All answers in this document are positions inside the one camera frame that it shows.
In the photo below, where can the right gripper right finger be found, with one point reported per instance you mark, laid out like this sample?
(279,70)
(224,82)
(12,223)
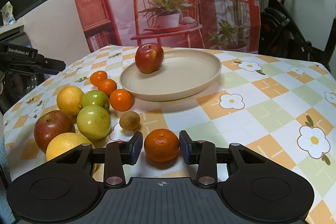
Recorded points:
(192,150)

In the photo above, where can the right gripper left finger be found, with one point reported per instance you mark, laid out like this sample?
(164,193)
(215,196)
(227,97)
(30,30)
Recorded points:
(124,152)

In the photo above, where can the large orange mandarin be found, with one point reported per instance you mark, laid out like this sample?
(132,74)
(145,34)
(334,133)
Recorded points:
(161,145)

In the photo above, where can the red apple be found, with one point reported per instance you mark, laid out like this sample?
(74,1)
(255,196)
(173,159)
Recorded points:
(149,57)
(51,125)

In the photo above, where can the brown kiwi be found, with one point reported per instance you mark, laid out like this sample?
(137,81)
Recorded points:
(129,121)

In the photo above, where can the green apple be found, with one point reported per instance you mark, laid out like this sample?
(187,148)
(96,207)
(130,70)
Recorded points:
(94,122)
(96,97)

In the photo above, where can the small orange mandarin near plate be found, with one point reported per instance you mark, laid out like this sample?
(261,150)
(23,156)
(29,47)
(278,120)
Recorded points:
(121,100)

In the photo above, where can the yellow orange fruit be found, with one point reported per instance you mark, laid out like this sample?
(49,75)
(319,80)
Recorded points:
(65,142)

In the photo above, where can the small orange mandarin middle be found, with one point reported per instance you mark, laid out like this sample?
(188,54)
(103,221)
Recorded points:
(107,86)

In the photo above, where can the yellow lemon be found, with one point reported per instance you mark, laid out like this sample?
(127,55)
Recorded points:
(69,100)

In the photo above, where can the small orange mandarin far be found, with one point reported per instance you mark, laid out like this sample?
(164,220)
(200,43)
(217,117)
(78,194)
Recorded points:
(98,77)

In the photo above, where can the beige round plate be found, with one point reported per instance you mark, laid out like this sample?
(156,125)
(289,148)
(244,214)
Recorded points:
(183,73)

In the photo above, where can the checkered floral tablecloth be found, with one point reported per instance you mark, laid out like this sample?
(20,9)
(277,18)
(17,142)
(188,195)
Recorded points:
(282,109)

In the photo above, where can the black exercise bike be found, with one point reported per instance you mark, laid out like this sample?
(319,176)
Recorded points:
(281,37)

